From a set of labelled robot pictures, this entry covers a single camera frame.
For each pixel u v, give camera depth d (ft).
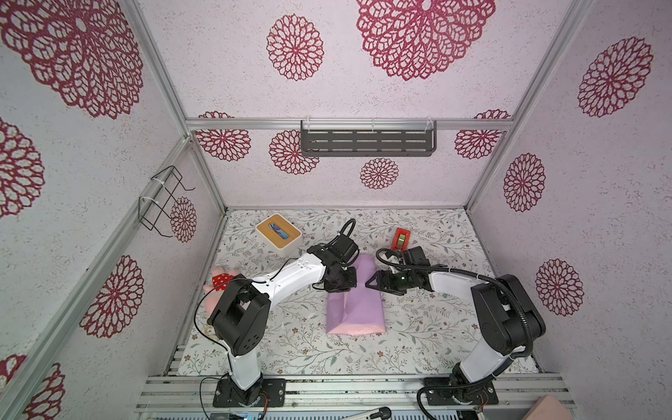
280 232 3.51
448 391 2.40
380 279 2.71
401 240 3.32
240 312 1.62
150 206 2.40
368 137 3.11
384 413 2.30
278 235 3.40
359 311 2.70
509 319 1.54
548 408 2.31
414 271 2.46
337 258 2.12
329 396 2.41
